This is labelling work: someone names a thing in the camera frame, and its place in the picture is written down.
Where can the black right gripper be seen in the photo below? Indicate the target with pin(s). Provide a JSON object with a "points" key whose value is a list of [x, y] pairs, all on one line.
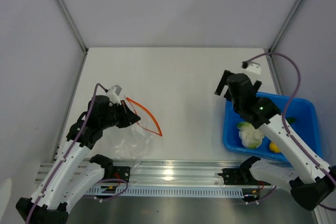
{"points": [[222, 83]]}

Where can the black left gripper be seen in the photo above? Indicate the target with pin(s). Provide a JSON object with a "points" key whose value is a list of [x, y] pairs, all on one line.
{"points": [[128, 117]]}

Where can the clear orange zip top bag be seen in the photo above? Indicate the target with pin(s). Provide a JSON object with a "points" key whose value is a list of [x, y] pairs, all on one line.
{"points": [[136, 142]]}

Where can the white toy cauliflower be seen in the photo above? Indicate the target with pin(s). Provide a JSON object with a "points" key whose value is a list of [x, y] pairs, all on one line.
{"points": [[250, 137]]}

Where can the green toy cucumber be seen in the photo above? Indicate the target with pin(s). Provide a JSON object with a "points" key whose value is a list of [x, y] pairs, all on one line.
{"points": [[290, 120]]}

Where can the yellow toy lemon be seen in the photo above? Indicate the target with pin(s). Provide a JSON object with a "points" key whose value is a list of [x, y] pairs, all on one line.
{"points": [[274, 148]]}

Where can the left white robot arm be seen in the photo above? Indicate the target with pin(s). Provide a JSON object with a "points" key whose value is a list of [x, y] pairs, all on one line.
{"points": [[54, 199]]}

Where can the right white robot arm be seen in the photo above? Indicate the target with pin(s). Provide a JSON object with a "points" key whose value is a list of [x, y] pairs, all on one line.
{"points": [[311, 179]]}

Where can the blue plastic bin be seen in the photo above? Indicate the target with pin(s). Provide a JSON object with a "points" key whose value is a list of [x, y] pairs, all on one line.
{"points": [[306, 126]]}

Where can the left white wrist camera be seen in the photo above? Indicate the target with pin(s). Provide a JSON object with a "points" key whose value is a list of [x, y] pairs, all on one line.
{"points": [[113, 94]]}

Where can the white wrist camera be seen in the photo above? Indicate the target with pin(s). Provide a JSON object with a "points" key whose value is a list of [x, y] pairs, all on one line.
{"points": [[113, 94], [251, 67]]}

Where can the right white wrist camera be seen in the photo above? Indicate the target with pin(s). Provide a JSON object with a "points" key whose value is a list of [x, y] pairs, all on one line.
{"points": [[251, 67]]}

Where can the left black base bracket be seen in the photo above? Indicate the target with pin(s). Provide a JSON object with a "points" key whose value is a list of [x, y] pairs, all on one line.
{"points": [[121, 172]]}

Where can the black base bracket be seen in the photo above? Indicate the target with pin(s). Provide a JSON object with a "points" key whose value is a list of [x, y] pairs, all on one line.
{"points": [[121, 172], [234, 176]]}

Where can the aluminium mounting rail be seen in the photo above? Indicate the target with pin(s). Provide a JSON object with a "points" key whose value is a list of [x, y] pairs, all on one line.
{"points": [[176, 173]]}

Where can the right black base bracket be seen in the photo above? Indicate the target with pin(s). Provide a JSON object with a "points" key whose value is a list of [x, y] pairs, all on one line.
{"points": [[234, 176]]}

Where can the white slotted cable duct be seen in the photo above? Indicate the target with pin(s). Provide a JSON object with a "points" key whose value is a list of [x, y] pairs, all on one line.
{"points": [[199, 192]]}

